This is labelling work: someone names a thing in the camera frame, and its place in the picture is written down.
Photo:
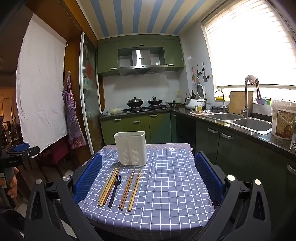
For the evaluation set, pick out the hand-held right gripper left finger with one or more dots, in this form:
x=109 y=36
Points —
x=89 y=178

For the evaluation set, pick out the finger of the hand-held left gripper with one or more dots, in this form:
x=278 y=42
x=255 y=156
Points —
x=20 y=147
x=32 y=151

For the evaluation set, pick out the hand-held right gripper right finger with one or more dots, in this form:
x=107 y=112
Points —
x=208 y=178

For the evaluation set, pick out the light bamboo chopstick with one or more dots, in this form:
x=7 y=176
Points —
x=106 y=185

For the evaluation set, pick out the reddish brown chopstick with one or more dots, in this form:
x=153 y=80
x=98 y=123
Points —
x=112 y=186
x=109 y=187

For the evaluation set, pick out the black plastic fork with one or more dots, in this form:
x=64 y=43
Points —
x=113 y=194

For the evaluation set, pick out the clear plastic spoon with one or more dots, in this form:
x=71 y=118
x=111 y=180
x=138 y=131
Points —
x=125 y=179

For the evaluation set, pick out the brown wooden chopstick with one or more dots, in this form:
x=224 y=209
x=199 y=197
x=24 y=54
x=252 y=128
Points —
x=126 y=189

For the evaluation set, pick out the white plastic utensil holder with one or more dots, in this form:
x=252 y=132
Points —
x=129 y=148

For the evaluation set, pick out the person's left hand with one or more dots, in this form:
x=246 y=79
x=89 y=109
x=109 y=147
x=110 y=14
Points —
x=12 y=185

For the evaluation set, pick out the dark red chair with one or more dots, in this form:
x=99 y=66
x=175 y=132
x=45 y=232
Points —
x=55 y=153

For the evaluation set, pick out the dark green base cabinets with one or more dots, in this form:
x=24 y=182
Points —
x=238 y=153

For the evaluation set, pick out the blue checked tablecloth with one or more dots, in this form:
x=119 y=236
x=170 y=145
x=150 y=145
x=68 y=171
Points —
x=166 y=185

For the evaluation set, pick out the yellow-brown chopstick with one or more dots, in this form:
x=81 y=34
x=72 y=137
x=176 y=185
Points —
x=133 y=189

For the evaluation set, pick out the purple checked apron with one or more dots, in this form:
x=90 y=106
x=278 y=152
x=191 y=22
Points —
x=71 y=115

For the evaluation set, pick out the white hanging sheet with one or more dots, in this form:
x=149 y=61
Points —
x=41 y=88

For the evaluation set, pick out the pink rag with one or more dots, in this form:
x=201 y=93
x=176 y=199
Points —
x=198 y=112

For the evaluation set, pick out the black stone countertop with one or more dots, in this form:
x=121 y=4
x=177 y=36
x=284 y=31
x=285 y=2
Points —
x=261 y=139

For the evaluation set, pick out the steel double sink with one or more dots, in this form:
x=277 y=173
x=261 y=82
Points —
x=252 y=124

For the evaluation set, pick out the yellow-green mug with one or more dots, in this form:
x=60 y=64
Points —
x=198 y=109

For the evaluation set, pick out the light green base cabinets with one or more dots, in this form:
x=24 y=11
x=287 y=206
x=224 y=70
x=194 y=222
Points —
x=159 y=127

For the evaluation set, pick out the plastic bags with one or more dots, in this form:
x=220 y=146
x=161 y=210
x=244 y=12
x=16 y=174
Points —
x=113 y=110

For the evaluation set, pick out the white rice cooker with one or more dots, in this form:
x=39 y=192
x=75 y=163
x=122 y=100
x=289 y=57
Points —
x=193 y=103

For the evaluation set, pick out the small steel pot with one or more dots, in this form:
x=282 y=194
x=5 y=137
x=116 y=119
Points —
x=174 y=104

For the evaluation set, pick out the wooden cutting board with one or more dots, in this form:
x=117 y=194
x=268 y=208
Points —
x=238 y=102

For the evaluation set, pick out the sliding glass door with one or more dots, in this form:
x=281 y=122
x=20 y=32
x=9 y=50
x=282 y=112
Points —
x=91 y=92

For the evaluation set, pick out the dark sauce bottles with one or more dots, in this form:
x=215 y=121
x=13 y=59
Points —
x=193 y=95

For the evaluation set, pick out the steel kitchen faucet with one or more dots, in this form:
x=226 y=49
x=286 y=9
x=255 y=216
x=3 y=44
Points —
x=246 y=102

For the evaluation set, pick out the cooking oil bottle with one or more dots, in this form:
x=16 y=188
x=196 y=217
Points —
x=177 y=96

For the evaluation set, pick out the black lidded wok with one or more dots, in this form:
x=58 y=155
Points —
x=135 y=103

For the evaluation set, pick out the black gas stove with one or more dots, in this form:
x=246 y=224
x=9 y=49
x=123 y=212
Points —
x=145 y=109

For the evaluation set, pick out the white printed bucket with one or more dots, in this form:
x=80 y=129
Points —
x=282 y=122

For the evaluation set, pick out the green plastic container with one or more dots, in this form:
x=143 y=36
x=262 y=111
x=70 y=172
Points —
x=268 y=102

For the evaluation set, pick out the black hanging spatula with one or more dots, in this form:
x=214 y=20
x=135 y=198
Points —
x=204 y=77

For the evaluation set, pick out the pink hanging item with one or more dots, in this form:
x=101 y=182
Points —
x=193 y=74

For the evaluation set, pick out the hanging kitchen utensil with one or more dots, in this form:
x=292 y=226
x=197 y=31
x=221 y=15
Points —
x=198 y=73

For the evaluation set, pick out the steel range hood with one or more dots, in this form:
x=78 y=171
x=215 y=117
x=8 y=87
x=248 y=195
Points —
x=141 y=62

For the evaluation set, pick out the white window blind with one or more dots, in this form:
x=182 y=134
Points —
x=249 y=51

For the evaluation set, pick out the green wall cabinets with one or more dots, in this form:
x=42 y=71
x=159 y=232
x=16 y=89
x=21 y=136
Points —
x=107 y=55

